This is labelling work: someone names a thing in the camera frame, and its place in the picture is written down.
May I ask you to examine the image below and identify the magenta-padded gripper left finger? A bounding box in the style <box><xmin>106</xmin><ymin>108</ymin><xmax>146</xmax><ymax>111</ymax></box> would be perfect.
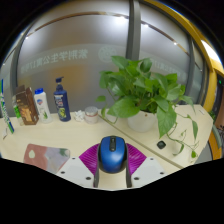
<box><xmin>55</xmin><ymin>143</ymin><xmax>102</xmax><ymax>189</ymax></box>

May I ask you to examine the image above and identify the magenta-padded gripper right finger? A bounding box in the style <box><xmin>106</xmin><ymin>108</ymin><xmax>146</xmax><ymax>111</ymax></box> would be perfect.
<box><xmin>124</xmin><ymin>143</ymin><xmax>167</xmax><ymax>189</ymax></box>

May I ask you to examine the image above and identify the blue computer mouse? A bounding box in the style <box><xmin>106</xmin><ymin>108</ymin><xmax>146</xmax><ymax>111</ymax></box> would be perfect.
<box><xmin>97</xmin><ymin>135</ymin><xmax>129</xmax><ymax>174</ymax></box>

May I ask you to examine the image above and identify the floral pastel mouse pad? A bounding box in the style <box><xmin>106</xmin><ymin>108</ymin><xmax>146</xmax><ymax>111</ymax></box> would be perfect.
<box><xmin>22</xmin><ymin>143</ymin><xmax>72</xmax><ymax>174</ymax></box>

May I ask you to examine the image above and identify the small black square object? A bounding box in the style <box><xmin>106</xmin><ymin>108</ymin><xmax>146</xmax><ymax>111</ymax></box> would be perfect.
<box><xmin>156</xmin><ymin>140</ymin><xmax>167</xmax><ymax>150</ymax></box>

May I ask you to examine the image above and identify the crumpled white tissue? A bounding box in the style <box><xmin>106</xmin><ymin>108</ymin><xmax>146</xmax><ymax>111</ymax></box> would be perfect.
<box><xmin>73</xmin><ymin>110</ymin><xmax>86</xmax><ymax>123</ymax></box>

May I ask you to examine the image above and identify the dark blue pump bottle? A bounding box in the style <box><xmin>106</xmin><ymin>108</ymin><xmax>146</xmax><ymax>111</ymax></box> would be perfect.
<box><xmin>53</xmin><ymin>76</ymin><xmax>72</xmax><ymax>123</ymax></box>

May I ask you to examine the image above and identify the green plant white pot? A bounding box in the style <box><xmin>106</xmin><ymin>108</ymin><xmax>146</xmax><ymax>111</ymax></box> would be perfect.
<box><xmin>95</xmin><ymin>55</ymin><xmax>199</xmax><ymax>159</ymax></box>

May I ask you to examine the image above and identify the white bottle blue cap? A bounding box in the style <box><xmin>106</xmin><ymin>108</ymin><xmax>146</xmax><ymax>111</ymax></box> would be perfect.
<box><xmin>33</xmin><ymin>87</ymin><xmax>53</xmax><ymax>124</ymax></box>

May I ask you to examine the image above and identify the brown carton box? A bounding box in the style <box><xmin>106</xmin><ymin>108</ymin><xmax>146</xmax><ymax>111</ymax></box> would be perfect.
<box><xmin>14</xmin><ymin>84</ymin><xmax>40</xmax><ymax>126</ymax></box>

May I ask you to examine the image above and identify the small white packet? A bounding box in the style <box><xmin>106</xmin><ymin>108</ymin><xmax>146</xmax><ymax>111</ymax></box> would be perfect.
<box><xmin>1</xmin><ymin>127</ymin><xmax>9</xmax><ymax>140</ymax></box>

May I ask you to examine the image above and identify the white green shuttlecock tube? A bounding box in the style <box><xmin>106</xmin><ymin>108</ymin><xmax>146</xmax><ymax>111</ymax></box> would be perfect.
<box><xmin>0</xmin><ymin>78</ymin><xmax>16</xmax><ymax>135</ymax></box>

